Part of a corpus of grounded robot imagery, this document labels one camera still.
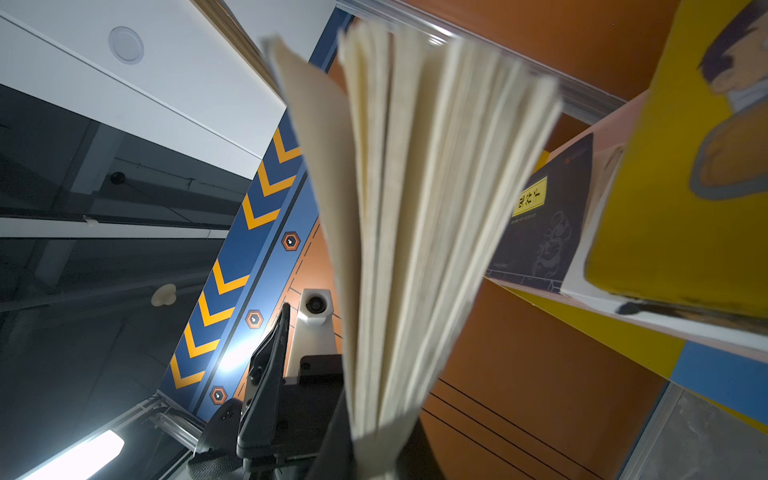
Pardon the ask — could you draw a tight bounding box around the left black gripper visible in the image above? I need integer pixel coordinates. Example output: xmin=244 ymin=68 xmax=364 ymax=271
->
xmin=187 ymin=303 xmax=343 ymax=479

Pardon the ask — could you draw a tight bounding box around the dark blue book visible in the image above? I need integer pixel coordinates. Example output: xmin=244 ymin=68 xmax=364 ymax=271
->
xmin=263 ymin=21 xmax=563 ymax=479
xmin=486 ymin=134 xmax=593 ymax=293

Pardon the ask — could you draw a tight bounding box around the yellow cartoon cover book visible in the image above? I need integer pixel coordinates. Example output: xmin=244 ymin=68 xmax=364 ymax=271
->
xmin=584 ymin=1 xmax=767 ymax=318

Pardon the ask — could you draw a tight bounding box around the white book with brown bars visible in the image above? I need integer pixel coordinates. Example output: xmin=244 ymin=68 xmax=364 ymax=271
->
xmin=560 ymin=172 xmax=767 ymax=363

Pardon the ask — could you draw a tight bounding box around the bright strip lamp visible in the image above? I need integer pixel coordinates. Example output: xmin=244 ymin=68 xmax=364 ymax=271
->
xmin=20 ymin=430 xmax=125 ymax=480

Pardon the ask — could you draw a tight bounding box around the round white ceiling light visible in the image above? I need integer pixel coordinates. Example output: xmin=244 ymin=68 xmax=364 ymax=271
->
xmin=108 ymin=26 xmax=145 ymax=65

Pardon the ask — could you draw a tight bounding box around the yellow pink blue bookshelf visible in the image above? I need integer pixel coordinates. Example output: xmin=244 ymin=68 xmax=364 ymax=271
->
xmin=487 ymin=93 xmax=767 ymax=431

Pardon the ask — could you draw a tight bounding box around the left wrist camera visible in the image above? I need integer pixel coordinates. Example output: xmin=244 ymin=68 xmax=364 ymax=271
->
xmin=285 ymin=289 xmax=338 ymax=377

